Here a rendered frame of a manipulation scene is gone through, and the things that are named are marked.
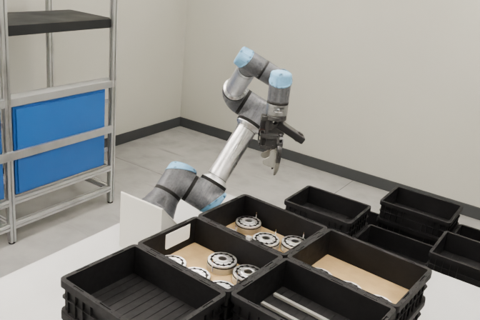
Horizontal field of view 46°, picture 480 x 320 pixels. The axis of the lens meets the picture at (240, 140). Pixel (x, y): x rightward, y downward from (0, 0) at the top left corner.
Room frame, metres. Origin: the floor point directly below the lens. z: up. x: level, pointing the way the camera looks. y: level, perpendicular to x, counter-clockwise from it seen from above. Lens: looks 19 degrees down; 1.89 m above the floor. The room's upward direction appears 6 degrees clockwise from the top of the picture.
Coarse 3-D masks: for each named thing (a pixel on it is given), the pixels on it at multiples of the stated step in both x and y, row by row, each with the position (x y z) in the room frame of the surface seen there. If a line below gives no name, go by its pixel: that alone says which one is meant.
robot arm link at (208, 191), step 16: (256, 96) 2.30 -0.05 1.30; (240, 112) 2.27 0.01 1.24; (256, 112) 2.25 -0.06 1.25; (240, 128) 2.24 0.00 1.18; (256, 128) 2.23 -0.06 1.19; (240, 144) 2.20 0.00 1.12; (224, 160) 2.16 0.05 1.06; (208, 176) 2.12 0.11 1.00; (224, 176) 2.14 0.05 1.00; (192, 192) 2.07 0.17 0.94; (208, 192) 2.08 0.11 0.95; (224, 192) 2.14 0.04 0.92; (208, 208) 2.06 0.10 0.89
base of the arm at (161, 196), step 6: (156, 186) 2.07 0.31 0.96; (162, 186) 2.06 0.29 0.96; (150, 192) 2.05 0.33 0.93; (156, 192) 2.04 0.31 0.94; (162, 192) 2.04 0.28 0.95; (168, 192) 2.04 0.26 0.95; (144, 198) 2.03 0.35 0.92; (150, 198) 2.01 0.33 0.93; (156, 198) 2.01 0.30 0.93; (162, 198) 2.02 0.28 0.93; (168, 198) 2.03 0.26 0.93; (174, 198) 2.04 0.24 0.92; (156, 204) 1.99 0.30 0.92; (162, 204) 2.01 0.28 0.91; (168, 204) 2.01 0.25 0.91; (174, 204) 2.04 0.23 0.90; (168, 210) 1.99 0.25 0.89; (174, 210) 2.03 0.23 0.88
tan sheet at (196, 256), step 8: (184, 248) 1.83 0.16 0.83; (192, 248) 1.84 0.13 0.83; (200, 248) 1.84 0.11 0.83; (184, 256) 1.77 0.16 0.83; (192, 256) 1.78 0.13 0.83; (200, 256) 1.78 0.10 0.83; (208, 256) 1.79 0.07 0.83; (192, 264) 1.72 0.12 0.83; (200, 264) 1.73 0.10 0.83; (224, 280) 1.65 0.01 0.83
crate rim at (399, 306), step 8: (328, 232) 1.87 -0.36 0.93; (336, 232) 1.88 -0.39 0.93; (312, 240) 1.80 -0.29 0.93; (352, 240) 1.84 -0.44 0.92; (360, 240) 1.83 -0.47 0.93; (304, 248) 1.74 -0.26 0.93; (376, 248) 1.79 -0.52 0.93; (288, 256) 1.67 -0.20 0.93; (392, 256) 1.75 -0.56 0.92; (400, 256) 1.74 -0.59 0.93; (304, 264) 1.63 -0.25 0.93; (416, 264) 1.70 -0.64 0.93; (320, 272) 1.59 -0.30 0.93; (336, 280) 1.55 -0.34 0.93; (424, 280) 1.61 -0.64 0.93; (416, 288) 1.55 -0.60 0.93; (376, 296) 1.48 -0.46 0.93; (408, 296) 1.50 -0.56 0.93; (392, 304) 1.45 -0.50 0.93; (400, 304) 1.45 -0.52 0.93
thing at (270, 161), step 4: (272, 152) 1.86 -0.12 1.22; (272, 156) 1.86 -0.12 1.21; (264, 160) 1.85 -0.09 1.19; (268, 160) 1.85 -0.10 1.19; (272, 160) 1.86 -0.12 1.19; (264, 164) 1.85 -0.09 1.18; (268, 164) 1.85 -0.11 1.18; (272, 164) 1.85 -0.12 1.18; (276, 164) 1.85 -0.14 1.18; (276, 168) 1.85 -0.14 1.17; (276, 172) 1.86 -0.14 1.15
